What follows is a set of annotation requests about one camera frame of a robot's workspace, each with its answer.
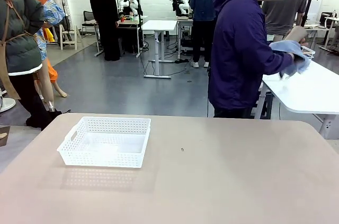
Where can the person's left hand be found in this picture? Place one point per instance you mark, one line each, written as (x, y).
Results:
(296, 34)

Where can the light blue cleaning cloth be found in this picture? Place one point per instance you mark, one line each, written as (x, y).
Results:
(290, 48)

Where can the white perforated plastic basket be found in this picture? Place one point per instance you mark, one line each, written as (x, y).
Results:
(79, 155)

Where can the person in grey shirt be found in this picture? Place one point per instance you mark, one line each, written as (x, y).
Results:
(280, 12)

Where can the white table with rounded corner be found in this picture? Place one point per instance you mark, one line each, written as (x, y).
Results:
(304, 89)

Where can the person in purple jacket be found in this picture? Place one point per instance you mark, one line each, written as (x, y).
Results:
(238, 49)

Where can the black stool under table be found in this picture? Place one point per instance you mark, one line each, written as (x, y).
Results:
(265, 105)

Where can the person in blue jacket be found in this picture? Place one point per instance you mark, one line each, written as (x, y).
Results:
(204, 4)

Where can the black floor power strip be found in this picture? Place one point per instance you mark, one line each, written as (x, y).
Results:
(182, 61)

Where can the white humanoid robot with backpack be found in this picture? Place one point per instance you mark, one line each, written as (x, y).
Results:
(180, 1)

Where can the white rectangular standing desk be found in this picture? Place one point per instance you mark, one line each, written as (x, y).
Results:
(160, 25)

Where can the wooden top workbench desk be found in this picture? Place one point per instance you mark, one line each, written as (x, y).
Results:
(129, 22)

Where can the person in black clothes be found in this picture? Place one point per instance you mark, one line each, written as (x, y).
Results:
(103, 9)

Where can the black office chair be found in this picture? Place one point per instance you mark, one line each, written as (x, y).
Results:
(88, 20)

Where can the small wooden step stool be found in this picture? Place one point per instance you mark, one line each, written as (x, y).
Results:
(69, 36)

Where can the mannequin in orange clothing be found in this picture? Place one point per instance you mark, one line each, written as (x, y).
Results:
(50, 14)

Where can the person in green puffer jacket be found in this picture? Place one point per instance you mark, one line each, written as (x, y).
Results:
(18, 36)

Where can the white round fan base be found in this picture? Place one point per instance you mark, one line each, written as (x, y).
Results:
(6, 104)

